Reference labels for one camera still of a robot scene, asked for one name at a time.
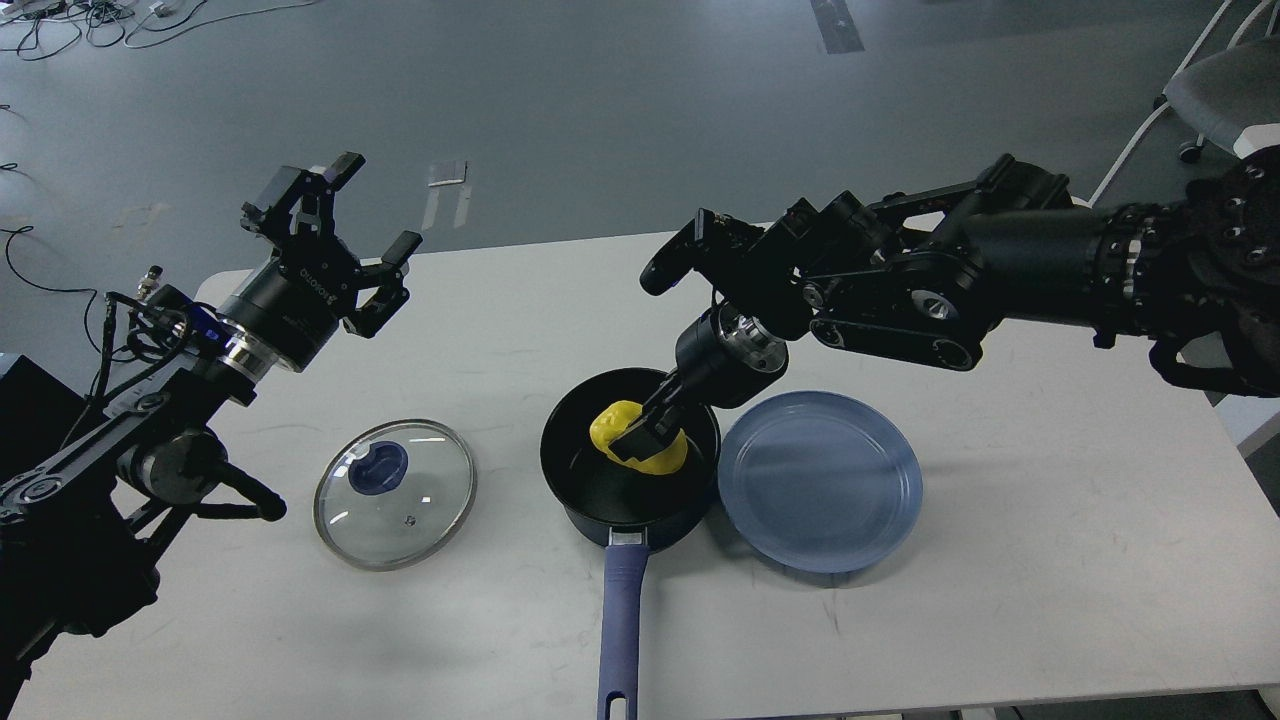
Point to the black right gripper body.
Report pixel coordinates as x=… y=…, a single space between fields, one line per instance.
x=724 y=359

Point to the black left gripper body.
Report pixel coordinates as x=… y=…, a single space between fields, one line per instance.
x=294 y=303

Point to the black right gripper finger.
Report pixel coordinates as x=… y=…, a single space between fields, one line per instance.
x=665 y=406

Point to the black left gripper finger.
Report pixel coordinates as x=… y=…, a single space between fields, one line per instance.
x=295 y=212
x=376 y=292

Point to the glass lid with blue knob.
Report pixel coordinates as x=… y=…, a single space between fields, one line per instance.
x=395 y=495

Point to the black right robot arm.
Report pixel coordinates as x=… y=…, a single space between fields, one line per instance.
x=924 y=277

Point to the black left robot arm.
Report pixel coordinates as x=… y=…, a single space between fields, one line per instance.
x=96 y=488

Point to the dark blue saucepan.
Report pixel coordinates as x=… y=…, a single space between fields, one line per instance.
x=629 y=514

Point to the blue plate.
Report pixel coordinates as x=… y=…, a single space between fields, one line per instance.
x=820 y=483

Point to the grey office chair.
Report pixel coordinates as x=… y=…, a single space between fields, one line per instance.
x=1230 y=99

